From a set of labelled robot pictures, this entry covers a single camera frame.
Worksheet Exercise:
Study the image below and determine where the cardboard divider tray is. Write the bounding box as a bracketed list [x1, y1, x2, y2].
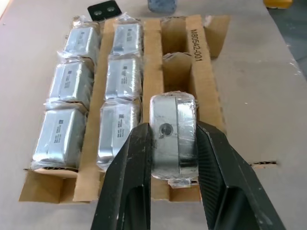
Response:
[18, 14, 231, 204]

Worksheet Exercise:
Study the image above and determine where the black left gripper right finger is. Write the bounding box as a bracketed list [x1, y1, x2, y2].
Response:
[196, 120, 287, 230]

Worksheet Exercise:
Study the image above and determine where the black camera with two lenses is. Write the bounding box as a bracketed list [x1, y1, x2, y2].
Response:
[87, 0, 122, 23]

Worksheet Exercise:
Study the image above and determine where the grey-blue object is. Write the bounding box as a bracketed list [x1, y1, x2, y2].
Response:
[147, 0, 178, 13]

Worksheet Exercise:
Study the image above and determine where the yellow object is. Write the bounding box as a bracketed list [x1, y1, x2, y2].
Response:
[263, 0, 292, 10]

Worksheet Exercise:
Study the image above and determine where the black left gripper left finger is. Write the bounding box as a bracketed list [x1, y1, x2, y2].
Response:
[90, 122, 154, 230]

